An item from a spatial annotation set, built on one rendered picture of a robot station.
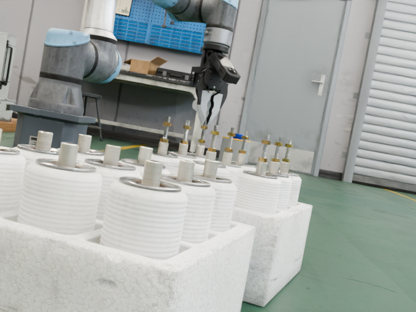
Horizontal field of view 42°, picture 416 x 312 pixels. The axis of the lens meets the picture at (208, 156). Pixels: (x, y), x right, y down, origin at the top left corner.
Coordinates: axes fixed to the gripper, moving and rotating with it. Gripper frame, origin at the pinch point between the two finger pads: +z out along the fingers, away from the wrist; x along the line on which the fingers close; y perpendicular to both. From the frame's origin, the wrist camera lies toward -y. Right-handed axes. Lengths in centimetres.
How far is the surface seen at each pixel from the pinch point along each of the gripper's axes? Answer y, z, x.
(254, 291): -41, 32, 6
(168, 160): -18.7, 10.6, 19.0
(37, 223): -61, 17, 56
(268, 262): -43, 26, 5
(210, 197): -63, 11, 34
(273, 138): 376, 1, -315
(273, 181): -37.1, 10.4, 3.5
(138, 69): 425, -46, -155
